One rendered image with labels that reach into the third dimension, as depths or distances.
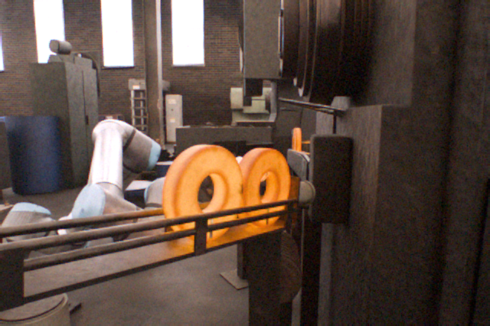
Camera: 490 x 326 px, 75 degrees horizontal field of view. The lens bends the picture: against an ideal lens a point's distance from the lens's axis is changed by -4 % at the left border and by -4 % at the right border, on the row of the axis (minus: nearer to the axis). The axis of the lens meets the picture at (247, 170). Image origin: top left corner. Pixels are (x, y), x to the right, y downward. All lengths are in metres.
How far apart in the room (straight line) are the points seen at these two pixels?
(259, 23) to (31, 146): 2.84
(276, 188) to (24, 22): 13.99
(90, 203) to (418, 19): 0.74
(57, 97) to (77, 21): 9.04
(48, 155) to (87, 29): 9.17
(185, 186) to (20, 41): 14.04
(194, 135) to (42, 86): 1.96
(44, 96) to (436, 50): 4.25
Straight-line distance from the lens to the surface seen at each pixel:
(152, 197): 0.85
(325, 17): 0.96
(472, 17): 0.75
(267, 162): 0.64
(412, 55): 0.73
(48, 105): 4.53
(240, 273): 1.82
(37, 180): 4.35
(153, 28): 8.35
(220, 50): 11.48
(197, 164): 0.51
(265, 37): 3.81
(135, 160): 1.32
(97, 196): 0.77
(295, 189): 0.72
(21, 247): 0.38
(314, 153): 0.88
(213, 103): 11.32
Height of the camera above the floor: 0.84
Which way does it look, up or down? 9 degrees down
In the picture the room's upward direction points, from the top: straight up
